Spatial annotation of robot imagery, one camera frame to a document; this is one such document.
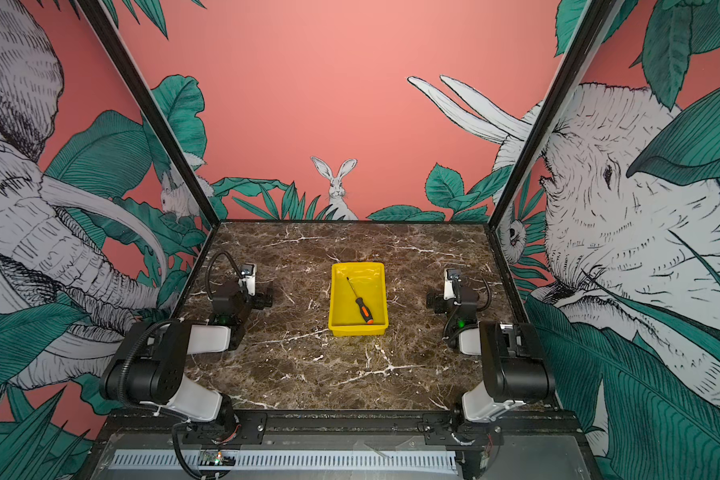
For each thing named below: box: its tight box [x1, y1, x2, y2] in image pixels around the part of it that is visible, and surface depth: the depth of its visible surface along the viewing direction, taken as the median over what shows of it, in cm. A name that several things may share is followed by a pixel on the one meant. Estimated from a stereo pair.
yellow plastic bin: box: [328, 262, 389, 337], surface depth 97 cm
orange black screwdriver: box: [346, 276, 375, 325], surface depth 94 cm
